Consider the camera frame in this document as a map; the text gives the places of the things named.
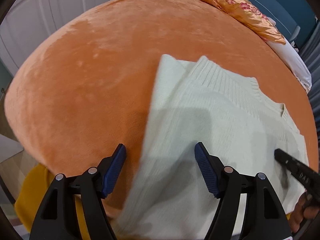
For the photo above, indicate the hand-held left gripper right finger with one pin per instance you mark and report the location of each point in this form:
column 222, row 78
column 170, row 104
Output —
column 206, row 170

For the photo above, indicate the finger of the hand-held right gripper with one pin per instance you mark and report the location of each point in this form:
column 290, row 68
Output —
column 287, row 159

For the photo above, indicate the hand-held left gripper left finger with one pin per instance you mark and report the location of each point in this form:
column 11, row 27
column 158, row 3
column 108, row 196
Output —
column 115, row 171

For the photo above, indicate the cream knit cardigan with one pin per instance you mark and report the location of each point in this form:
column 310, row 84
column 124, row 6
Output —
column 212, row 130

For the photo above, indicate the person's right hand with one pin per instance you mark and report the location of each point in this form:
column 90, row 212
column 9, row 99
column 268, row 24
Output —
column 301, row 211

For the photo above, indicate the orange plush blanket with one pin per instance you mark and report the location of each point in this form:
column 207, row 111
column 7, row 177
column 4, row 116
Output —
column 87, row 85

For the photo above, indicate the blue padded headboard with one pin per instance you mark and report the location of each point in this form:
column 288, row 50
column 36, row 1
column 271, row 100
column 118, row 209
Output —
column 272, row 7

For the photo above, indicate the orange floral satin pillow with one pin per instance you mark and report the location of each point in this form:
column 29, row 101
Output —
column 240, row 7

